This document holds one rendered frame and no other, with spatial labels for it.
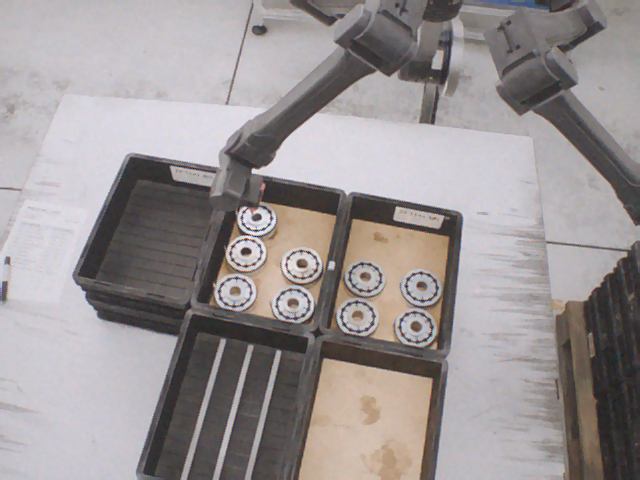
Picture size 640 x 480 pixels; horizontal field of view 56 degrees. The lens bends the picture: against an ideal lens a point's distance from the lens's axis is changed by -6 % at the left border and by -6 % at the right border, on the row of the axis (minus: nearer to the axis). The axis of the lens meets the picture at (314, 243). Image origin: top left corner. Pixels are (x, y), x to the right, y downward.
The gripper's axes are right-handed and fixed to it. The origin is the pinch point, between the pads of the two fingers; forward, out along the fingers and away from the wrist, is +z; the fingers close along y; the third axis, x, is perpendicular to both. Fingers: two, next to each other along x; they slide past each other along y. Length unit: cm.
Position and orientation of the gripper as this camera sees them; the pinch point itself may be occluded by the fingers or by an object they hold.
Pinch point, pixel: (239, 207)
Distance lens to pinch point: 141.6
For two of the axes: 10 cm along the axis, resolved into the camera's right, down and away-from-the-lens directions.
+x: 2.0, -8.6, 4.7
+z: -0.3, 4.7, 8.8
